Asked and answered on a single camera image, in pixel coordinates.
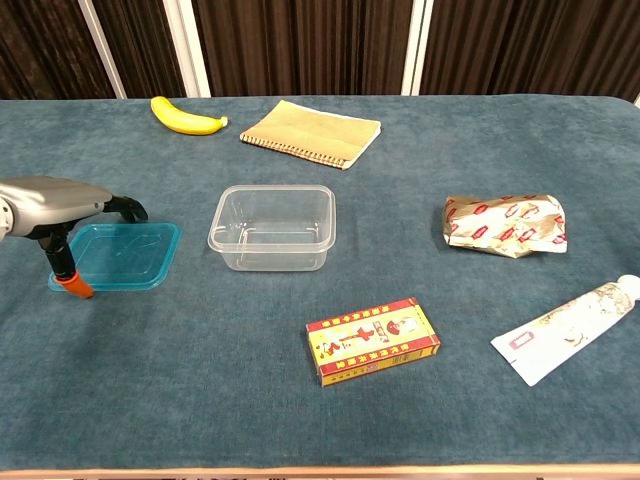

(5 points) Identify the tan spiral notebook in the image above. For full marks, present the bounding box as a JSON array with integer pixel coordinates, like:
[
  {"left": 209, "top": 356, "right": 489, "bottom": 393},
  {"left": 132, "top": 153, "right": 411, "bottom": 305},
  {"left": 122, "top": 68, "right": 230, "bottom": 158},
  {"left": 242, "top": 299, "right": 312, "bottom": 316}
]
[{"left": 239, "top": 99, "right": 383, "bottom": 172}]

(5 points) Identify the blue plastic tray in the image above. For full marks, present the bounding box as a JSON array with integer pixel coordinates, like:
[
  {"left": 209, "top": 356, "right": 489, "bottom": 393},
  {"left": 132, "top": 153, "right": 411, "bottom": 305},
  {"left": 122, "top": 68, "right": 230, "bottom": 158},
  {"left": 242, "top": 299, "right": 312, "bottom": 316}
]
[{"left": 47, "top": 222, "right": 182, "bottom": 293}]

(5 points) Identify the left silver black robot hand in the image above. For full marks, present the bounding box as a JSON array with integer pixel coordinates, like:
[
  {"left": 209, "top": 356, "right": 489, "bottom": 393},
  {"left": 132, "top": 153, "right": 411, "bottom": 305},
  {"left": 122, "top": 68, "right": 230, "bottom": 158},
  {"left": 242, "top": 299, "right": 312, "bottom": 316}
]
[{"left": 0, "top": 175, "right": 149, "bottom": 300}]

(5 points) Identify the thin grey frame post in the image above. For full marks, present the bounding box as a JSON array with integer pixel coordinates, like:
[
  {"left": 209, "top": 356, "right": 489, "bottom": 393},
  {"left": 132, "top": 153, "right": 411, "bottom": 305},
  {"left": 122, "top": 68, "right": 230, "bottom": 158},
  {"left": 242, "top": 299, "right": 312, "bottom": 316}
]
[{"left": 77, "top": 0, "right": 127, "bottom": 99}]

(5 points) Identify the dark brown pleated curtain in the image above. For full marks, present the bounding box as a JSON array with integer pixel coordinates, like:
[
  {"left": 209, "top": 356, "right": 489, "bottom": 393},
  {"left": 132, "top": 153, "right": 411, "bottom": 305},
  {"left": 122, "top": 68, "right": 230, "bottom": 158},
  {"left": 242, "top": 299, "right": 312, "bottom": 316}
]
[{"left": 0, "top": 0, "right": 640, "bottom": 101}]

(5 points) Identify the yellow banana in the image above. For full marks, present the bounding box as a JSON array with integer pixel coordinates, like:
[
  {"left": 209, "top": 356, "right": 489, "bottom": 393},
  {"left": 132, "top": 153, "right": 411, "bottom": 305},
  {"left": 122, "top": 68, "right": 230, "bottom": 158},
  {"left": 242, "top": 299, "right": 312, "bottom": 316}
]
[{"left": 150, "top": 95, "right": 230, "bottom": 136}]

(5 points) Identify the teal velvet table cloth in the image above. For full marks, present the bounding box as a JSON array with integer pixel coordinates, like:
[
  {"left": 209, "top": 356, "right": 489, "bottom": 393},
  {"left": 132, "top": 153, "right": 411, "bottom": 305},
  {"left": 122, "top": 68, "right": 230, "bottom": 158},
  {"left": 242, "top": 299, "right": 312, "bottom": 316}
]
[{"left": 0, "top": 94, "right": 640, "bottom": 471}]

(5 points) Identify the clear plastic tray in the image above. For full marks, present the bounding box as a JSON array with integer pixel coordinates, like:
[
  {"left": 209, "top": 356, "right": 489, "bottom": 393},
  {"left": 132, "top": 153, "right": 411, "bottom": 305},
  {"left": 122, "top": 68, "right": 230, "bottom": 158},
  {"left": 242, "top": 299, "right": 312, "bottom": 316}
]
[{"left": 207, "top": 184, "right": 337, "bottom": 273}]

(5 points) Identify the paper wrapped food packet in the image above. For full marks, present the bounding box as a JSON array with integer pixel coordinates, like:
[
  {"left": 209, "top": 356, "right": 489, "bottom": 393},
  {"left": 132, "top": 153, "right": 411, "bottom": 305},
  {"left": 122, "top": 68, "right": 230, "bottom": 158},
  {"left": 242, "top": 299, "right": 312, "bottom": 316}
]
[{"left": 441, "top": 193, "right": 570, "bottom": 261}]

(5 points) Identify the white cream tube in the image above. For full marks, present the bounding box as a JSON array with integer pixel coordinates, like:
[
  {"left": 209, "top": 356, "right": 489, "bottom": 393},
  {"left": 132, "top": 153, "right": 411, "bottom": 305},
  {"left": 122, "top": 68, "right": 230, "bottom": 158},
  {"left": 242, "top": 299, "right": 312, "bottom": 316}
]
[{"left": 489, "top": 273, "right": 640, "bottom": 387}]

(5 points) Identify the red yellow printed box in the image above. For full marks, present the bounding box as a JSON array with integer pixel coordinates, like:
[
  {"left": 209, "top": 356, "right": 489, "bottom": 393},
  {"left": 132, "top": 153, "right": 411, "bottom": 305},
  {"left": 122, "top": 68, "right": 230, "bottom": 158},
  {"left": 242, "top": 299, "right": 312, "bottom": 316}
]
[{"left": 305, "top": 296, "right": 442, "bottom": 388}]

